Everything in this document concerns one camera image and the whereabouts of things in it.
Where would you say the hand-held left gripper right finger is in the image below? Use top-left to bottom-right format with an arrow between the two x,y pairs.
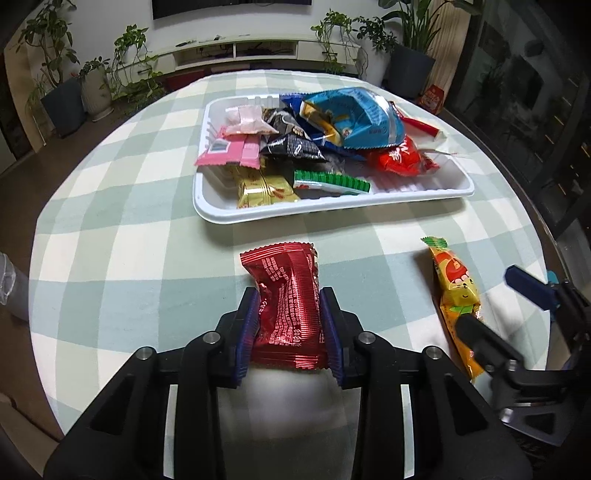
320,287 -> 532,480

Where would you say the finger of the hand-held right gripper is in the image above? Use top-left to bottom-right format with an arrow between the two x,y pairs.
454,315 -> 526,372
503,264 -> 563,313

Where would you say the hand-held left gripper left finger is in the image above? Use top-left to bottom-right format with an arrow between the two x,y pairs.
44,287 -> 262,480

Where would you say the dark red foil packet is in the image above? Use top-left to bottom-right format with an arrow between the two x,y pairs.
239,242 -> 325,372

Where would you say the yellow orange snack packet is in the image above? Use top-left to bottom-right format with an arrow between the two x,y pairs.
420,236 -> 486,385

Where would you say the white plastic tray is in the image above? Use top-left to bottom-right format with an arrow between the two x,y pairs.
192,93 -> 476,225

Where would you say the gold snack packet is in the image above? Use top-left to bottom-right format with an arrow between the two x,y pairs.
237,174 -> 302,209

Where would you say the green and white snack packet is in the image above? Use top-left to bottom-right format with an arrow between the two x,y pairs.
293,169 -> 371,195

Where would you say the long black snack packet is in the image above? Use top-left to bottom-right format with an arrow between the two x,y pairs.
259,133 -> 328,163

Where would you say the pale pink snack packet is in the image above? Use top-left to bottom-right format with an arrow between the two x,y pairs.
223,104 -> 274,136

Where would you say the small black snack packet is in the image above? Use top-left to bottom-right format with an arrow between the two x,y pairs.
263,107 -> 298,136

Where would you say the light blue snack bag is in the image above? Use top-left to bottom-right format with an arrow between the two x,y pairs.
299,88 -> 406,151

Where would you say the blue and yellow snack packet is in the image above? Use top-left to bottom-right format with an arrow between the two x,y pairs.
280,91 -> 346,149

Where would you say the red gift bag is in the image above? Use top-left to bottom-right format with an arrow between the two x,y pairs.
417,84 -> 447,116

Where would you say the white trash bin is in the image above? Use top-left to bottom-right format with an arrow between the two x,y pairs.
0,250 -> 31,322

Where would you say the beige curtain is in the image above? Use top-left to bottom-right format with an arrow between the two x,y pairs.
431,0 -> 482,112

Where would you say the large broad-leaf plant blue pot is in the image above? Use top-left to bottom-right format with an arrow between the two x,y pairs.
378,0 -> 485,100

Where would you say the white television cabinet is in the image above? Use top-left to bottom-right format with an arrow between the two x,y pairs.
147,36 -> 371,78

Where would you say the small plant grey pot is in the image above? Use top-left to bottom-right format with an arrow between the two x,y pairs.
78,56 -> 115,123

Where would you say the trailing vine plant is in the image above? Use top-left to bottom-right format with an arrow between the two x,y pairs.
110,24 -> 168,101

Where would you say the trailing plant on stand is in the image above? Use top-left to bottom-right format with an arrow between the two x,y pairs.
311,9 -> 366,77

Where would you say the tall tree plant dark pot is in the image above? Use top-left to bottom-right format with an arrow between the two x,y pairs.
15,0 -> 89,138

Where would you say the wall television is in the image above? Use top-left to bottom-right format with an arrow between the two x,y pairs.
151,0 -> 313,8

